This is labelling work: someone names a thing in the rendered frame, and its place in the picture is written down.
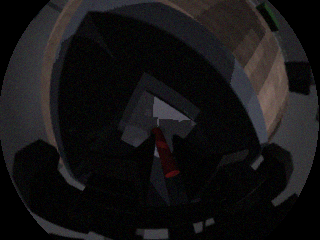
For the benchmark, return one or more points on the dark red peg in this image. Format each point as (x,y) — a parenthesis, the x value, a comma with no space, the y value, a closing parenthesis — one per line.
(165,154)

